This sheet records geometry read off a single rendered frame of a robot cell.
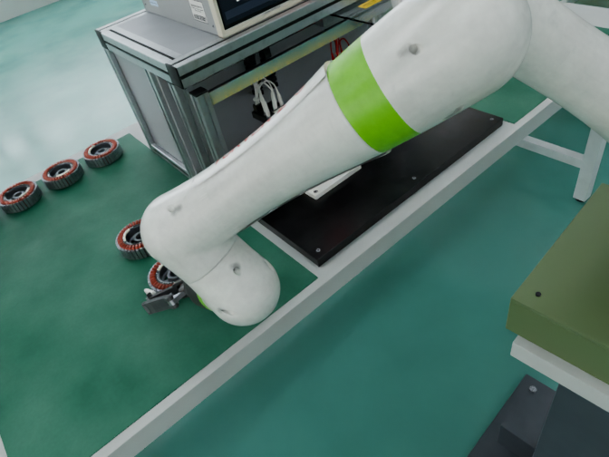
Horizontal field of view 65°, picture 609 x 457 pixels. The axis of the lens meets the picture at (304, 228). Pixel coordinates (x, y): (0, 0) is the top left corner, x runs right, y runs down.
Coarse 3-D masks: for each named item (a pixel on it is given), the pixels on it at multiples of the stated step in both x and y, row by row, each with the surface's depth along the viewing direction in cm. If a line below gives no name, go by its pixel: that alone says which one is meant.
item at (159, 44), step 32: (320, 0) 109; (352, 0) 115; (96, 32) 121; (128, 32) 115; (160, 32) 111; (192, 32) 107; (256, 32) 102; (288, 32) 107; (160, 64) 99; (192, 64) 96; (224, 64) 100
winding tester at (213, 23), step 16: (144, 0) 122; (160, 0) 115; (176, 0) 108; (192, 0) 102; (208, 0) 96; (288, 0) 107; (176, 16) 113; (192, 16) 107; (208, 16) 101; (256, 16) 103; (208, 32) 105; (224, 32) 100
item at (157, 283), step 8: (160, 264) 103; (152, 272) 101; (160, 272) 102; (168, 272) 102; (152, 280) 99; (160, 280) 99; (168, 280) 102; (176, 280) 100; (152, 288) 98; (160, 288) 97
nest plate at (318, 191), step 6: (354, 168) 116; (360, 168) 117; (342, 174) 115; (348, 174) 115; (330, 180) 114; (336, 180) 113; (342, 180) 114; (318, 186) 113; (324, 186) 113; (330, 186) 112; (306, 192) 113; (312, 192) 112; (318, 192) 111; (324, 192) 112; (318, 198) 112
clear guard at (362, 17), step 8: (360, 0) 117; (368, 0) 116; (384, 0) 114; (344, 8) 115; (352, 8) 114; (360, 8) 113; (368, 8) 112; (376, 8) 111; (384, 8) 110; (392, 8) 110; (336, 16) 113; (344, 16) 111; (352, 16) 110; (360, 16) 110; (368, 16) 109; (376, 16) 108
